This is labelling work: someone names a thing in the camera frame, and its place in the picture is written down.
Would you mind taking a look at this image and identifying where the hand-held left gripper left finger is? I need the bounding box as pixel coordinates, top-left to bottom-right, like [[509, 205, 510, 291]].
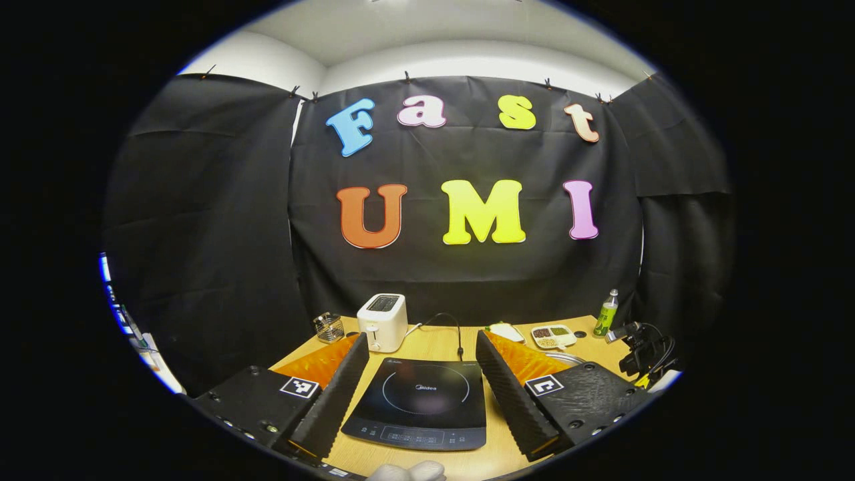
[[192, 332, 371, 460]]

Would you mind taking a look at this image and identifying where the green tea bottle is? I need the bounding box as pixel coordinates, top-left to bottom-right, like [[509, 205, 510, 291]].
[[593, 289, 620, 339]]

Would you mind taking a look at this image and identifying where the black power cable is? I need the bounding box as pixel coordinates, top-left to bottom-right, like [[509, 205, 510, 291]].
[[407, 312, 466, 361]]

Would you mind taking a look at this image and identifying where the white divided plate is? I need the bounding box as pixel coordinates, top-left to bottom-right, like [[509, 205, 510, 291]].
[[531, 324, 577, 350]]

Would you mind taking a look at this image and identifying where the white toaster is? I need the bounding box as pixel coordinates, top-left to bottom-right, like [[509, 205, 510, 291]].
[[357, 293, 408, 353]]

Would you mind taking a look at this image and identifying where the black induction cooktop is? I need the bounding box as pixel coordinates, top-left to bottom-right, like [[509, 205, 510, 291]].
[[341, 357, 487, 452]]

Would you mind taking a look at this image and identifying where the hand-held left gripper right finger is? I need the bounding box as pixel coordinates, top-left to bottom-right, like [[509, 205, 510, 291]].
[[475, 329, 655, 463]]

